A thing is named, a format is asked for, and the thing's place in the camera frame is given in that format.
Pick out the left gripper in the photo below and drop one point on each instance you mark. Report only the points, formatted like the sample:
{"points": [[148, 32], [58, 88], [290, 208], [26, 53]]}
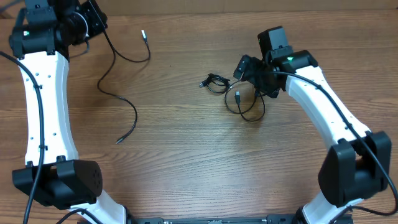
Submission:
{"points": [[99, 17]]}

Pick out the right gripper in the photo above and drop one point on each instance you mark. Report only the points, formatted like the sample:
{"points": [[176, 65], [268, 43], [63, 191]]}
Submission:
{"points": [[251, 66]]}

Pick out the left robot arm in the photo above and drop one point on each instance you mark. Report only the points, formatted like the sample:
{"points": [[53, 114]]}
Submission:
{"points": [[54, 175]]}

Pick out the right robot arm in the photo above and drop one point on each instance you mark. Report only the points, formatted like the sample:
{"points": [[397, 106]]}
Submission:
{"points": [[357, 163]]}

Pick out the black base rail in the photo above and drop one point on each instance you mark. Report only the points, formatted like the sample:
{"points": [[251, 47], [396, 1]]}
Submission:
{"points": [[214, 220]]}

